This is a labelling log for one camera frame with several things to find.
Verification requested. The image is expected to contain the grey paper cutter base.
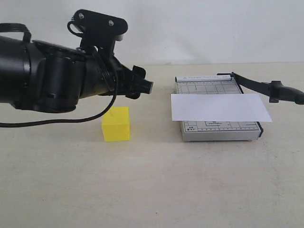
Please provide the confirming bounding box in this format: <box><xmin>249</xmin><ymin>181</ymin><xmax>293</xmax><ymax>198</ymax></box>
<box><xmin>175</xmin><ymin>73</ymin><xmax>264</xmax><ymax>142</ymax></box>

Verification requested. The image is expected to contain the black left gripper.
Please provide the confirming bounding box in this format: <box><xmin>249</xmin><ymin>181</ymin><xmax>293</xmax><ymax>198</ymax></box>
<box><xmin>85</xmin><ymin>54</ymin><xmax>153</xmax><ymax>99</ymax></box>

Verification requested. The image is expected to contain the white paper sheet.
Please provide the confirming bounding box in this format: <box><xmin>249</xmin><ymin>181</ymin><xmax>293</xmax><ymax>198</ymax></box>
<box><xmin>171</xmin><ymin>94</ymin><xmax>273</xmax><ymax>122</ymax></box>

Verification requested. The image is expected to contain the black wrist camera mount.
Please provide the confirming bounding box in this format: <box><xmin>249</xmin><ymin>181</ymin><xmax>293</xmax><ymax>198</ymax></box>
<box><xmin>67</xmin><ymin>9</ymin><xmax>128</xmax><ymax>61</ymax></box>

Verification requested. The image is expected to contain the black cutter blade lever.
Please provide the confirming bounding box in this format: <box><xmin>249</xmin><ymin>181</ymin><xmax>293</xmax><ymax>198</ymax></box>
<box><xmin>231</xmin><ymin>72</ymin><xmax>304</xmax><ymax>105</ymax></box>

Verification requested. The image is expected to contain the black camera cable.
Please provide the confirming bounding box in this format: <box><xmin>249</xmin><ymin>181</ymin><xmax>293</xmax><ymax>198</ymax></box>
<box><xmin>0</xmin><ymin>71</ymin><xmax>118</xmax><ymax>128</ymax></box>

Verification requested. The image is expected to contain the yellow foam cube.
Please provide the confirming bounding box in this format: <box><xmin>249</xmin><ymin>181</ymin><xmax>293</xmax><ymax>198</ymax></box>
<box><xmin>102</xmin><ymin>106</ymin><xmax>131</xmax><ymax>142</ymax></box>

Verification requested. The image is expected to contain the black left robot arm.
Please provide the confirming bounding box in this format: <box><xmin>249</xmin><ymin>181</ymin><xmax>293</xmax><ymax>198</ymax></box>
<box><xmin>0</xmin><ymin>23</ymin><xmax>153</xmax><ymax>113</ymax></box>

